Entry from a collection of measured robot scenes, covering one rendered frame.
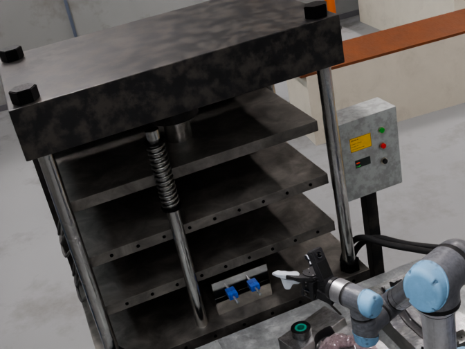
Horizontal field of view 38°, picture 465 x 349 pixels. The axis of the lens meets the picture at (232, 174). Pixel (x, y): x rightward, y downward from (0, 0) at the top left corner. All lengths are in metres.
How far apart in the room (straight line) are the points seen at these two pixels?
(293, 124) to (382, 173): 0.56
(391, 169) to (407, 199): 2.04
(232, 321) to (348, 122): 1.03
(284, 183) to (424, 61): 3.75
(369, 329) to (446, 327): 0.31
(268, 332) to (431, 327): 1.26
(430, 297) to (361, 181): 1.56
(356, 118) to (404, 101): 3.51
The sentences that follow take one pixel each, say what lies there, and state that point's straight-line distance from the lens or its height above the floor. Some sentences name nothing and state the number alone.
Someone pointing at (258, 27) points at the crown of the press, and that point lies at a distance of 2.79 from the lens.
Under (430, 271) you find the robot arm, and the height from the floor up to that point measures 1.68.
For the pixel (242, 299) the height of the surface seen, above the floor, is 0.82.
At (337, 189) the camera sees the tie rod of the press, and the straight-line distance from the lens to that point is 3.07.
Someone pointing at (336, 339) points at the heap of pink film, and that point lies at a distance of 2.78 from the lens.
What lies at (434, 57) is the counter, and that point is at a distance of 6.65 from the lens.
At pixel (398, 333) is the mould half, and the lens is 2.81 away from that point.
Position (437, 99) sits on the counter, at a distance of 6.81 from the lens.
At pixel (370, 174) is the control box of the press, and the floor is 1.17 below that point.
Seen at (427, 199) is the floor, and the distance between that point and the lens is 5.36.
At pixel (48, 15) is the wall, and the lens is 9.33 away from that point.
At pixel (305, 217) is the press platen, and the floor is 1.04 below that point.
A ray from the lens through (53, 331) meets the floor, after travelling 4.83.
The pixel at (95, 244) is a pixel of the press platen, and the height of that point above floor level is 1.29.
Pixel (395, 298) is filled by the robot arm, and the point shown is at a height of 1.41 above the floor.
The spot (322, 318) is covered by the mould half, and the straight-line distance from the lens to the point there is 2.86.
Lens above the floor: 2.72
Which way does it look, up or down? 26 degrees down
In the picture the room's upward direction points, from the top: 12 degrees counter-clockwise
